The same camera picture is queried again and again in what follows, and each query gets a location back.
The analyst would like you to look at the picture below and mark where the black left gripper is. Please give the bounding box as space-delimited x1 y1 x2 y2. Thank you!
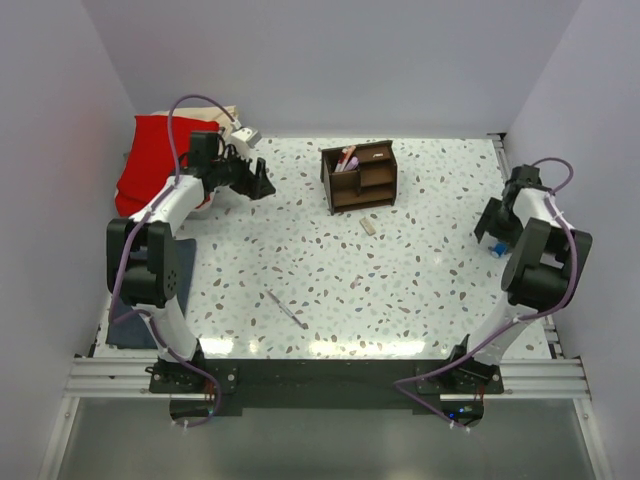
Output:
211 145 275 201

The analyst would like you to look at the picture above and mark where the blue grey stamp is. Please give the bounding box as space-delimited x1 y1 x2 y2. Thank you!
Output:
489 242 509 258

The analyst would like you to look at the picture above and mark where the red white marker pen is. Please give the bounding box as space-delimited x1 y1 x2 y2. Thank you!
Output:
334 147 352 173

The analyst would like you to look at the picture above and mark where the white pen peach cap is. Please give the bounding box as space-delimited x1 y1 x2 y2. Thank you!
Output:
345 145 356 161

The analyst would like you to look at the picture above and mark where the brown wooden desk organizer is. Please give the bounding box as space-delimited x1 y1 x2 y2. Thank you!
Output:
320 140 398 215

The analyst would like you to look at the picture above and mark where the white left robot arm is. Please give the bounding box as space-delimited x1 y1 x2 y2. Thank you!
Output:
106 127 276 392

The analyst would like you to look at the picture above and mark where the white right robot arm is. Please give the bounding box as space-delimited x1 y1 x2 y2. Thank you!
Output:
445 157 593 393

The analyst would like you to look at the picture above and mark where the beige folded cloth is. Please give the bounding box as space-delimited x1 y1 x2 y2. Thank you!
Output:
173 106 243 134

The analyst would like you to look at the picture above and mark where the red folded cloth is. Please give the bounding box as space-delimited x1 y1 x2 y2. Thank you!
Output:
114 114 221 217

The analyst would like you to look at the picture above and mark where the grey purple pen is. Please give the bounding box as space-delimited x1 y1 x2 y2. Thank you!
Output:
265 290 308 330

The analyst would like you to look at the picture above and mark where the beige eraser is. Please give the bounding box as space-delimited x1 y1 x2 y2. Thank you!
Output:
360 218 376 236

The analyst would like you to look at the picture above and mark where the dark blue denim cloth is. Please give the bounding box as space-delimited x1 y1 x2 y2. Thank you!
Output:
106 239 197 350

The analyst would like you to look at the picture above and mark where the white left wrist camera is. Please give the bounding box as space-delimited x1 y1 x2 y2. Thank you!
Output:
229 127 262 150

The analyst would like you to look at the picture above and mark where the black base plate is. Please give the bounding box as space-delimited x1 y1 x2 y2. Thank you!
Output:
145 357 504 424

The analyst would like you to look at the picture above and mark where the aluminium rail frame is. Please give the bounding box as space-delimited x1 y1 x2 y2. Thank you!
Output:
48 137 606 479

